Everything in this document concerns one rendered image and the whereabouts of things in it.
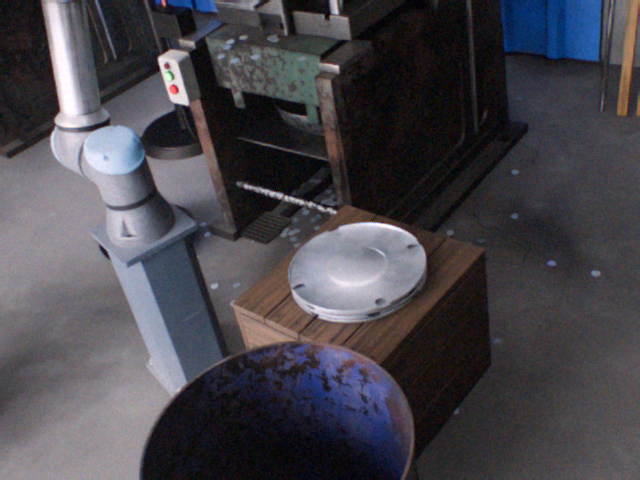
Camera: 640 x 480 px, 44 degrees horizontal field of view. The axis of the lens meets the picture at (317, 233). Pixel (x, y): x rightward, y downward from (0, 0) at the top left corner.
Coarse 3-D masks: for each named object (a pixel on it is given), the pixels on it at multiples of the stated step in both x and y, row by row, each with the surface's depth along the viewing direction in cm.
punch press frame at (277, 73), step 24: (408, 0) 215; (384, 24) 209; (216, 48) 213; (240, 48) 207; (264, 48) 201; (288, 48) 197; (312, 48) 195; (336, 48) 195; (216, 72) 218; (240, 72) 212; (264, 72) 207; (288, 72) 201; (312, 72) 196; (240, 96) 218; (288, 96) 206; (312, 96) 201; (312, 120) 206; (264, 192) 235
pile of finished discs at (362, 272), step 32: (352, 224) 178; (384, 224) 176; (320, 256) 172; (352, 256) 169; (384, 256) 168; (416, 256) 166; (320, 288) 163; (352, 288) 162; (384, 288) 160; (416, 288) 160; (352, 320) 157
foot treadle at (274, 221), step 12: (324, 180) 241; (312, 192) 236; (264, 216) 227; (276, 216) 226; (288, 216) 227; (252, 228) 223; (264, 228) 222; (276, 228) 221; (252, 240) 220; (264, 240) 217
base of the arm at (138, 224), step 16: (112, 208) 171; (128, 208) 170; (144, 208) 171; (160, 208) 175; (112, 224) 173; (128, 224) 172; (144, 224) 172; (160, 224) 174; (112, 240) 176; (128, 240) 173; (144, 240) 173
